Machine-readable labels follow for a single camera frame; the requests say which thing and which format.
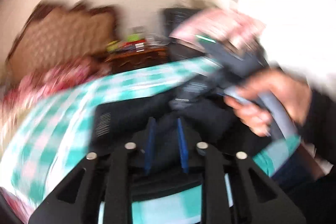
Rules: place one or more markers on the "green checked bedsheet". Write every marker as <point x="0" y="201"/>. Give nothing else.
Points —
<point x="52" y="134"/>

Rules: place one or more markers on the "person's right hand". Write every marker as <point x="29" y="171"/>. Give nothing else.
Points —
<point x="283" y="87"/>

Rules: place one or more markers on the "red floral quilt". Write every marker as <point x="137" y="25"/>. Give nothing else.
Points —
<point x="52" y="77"/>

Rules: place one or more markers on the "yellow jar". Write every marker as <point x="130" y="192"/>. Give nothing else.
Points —
<point x="112" y="46"/>

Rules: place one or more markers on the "black pants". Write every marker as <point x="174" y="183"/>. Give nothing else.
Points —
<point x="126" y="119"/>

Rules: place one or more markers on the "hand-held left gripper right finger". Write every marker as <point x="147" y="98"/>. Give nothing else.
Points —
<point x="183" y="148"/>

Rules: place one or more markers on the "tufted leather headboard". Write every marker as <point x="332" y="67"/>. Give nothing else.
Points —
<point x="60" y="35"/>

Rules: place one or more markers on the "dark wooden nightstand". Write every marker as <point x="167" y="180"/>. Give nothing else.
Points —
<point x="136" y="58"/>

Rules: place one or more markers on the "person's blue jeans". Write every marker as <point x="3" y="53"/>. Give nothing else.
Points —
<point x="296" y="171"/>

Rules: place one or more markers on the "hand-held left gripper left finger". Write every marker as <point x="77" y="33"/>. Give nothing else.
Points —
<point x="149" y="145"/>

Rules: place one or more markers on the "large pink floral pillow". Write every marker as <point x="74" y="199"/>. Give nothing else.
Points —
<point x="231" y="24"/>

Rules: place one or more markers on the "black leather armchair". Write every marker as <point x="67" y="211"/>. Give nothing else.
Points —
<point x="178" y="53"/>

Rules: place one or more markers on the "green tissue pack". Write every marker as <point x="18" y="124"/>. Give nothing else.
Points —
<point x="134" y="37"/>

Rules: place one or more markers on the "white wardrobe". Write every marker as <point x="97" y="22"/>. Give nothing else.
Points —
<point x="288" y="16"/>

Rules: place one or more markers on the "person's right forearm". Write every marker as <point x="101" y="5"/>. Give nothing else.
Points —
<point x="323" y="119"/>

